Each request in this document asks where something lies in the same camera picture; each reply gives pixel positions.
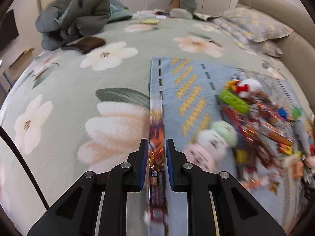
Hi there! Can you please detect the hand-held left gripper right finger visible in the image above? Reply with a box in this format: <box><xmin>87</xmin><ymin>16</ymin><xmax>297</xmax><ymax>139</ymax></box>
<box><xmin>166</xmin><ymin>139</ymin><xmax>287</xmax><ymax>236</ymax></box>

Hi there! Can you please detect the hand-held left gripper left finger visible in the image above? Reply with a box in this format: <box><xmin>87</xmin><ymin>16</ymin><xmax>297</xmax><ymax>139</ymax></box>
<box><xmin>27</xmin><ymin>139</ymin><xmax>149</xmax><ymax>236</ymax></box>

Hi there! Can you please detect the long clear snack packet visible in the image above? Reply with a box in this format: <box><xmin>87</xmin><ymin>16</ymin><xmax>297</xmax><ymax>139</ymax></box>
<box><xmin>144</xmin><ymin>88</ymin><xmax>170</xmax><ymax>236</ymax></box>

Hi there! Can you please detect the green round plush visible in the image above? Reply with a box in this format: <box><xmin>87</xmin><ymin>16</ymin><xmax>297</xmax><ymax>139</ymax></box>
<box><xmin>212</xmin><ymin>120</ymin><xmax>239</xmax><ymax>150</ymax></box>

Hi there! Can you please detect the white round plush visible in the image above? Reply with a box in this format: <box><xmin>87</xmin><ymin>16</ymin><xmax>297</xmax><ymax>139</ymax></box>
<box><xmin>197</xmin><ymin>129</ymin><xmax>229</xmax><ymax>155</ymax></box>

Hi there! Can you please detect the blue patterned mat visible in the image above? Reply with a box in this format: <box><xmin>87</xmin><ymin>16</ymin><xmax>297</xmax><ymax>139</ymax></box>
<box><xmin>149</xmin><ymin>57</ymin><xmax>315</xmax><ymax>229</ymax></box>

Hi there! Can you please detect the floral green bedsheet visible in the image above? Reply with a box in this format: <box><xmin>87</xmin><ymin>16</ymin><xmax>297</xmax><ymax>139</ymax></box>
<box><xmin>0</xmin><ymin>15</ymin><xmax>315</xmax><ymax>236</ymax></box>

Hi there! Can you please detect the pile of snack packets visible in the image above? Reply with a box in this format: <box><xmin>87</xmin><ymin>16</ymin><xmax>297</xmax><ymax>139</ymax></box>
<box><xmin>221</xmin><ymin>96</ymin><xmax>315</xmax><ymax>192</ymax></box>

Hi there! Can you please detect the white cat plush red bow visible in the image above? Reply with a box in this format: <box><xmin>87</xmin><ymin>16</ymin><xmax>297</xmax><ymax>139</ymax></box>
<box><xmin>231</xmin><ymin>79</ymin><xmax>262</xmax><ymax>97</ymax></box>

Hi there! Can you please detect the light blue plush toy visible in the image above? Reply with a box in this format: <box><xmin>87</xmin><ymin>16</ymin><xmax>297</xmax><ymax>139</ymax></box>
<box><xmin>295</xmin><ymin>121</ymin><xmax>312</xmax><ymax>156</ymax></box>

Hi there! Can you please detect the brown furry item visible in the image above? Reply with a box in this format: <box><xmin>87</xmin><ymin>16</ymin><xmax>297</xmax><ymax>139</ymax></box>
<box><xmin>61</xmin><ymin>36</ymin><xmax>107</xmax><ymax>54</ymax></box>

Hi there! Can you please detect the grey patterned pillow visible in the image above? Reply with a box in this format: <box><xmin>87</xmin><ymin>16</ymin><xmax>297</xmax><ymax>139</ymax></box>
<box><xmin>214</xmin><ymin>20</ymin><xmax>283</xmax><ymax>58</ymax></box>
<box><xmin>213</xmin><ymin>7</ymin><xmax>294</xmax><ymax>46</ymax></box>

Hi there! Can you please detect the grey pouch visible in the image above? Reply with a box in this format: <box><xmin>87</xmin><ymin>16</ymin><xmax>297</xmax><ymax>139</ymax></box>
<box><xmin>170</xmin><ymin>8</ymin><xmax>193</xmax><ymax>19</ymax></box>

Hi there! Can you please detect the open magazine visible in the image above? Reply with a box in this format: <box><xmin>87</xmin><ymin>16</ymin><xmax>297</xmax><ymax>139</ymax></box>
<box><xmin>193</xmin><ymin>13</ymin><xmax>222</xmax><ymax>21</ymax></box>

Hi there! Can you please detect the teal quilt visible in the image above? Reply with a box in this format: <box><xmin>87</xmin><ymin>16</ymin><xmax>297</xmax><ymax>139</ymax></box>
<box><xmin>106</xmin><ymin>0</ymin><xmax>133</xmax><ymax>24</ymax></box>

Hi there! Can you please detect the flat cardboard box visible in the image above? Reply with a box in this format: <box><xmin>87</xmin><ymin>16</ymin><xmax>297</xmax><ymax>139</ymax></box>
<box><xmin>8</xmin><ymin>48</ymin><xmax>35</xmax><ymax>68</ymax></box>

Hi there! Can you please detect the grey-green quilt heap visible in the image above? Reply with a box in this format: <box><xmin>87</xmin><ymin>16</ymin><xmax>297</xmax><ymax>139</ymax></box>
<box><xmin>35</xmin><ymin>0</ymin><xmax>111</xmax><ymax>51</ymax></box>

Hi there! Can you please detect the beige padded headboard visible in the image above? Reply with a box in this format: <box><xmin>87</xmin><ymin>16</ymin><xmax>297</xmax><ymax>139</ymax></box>
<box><xmin>235</xmin><ymin>0</ymin><xmax>315</xmax><ymax>99</ymax></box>

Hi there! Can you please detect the black monitor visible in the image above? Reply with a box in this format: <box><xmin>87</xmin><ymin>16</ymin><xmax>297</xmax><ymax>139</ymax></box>
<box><xmin>0</xmin><ymin>8</ymin><xmax>19</xmax><ymax>53</ymax></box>

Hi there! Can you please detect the black cable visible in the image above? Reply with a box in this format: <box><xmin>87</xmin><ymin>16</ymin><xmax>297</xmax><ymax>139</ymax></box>
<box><xmin>0</xmin><ymin>125</ymin><xmax>50</xmax><ymax>209</ymax></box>

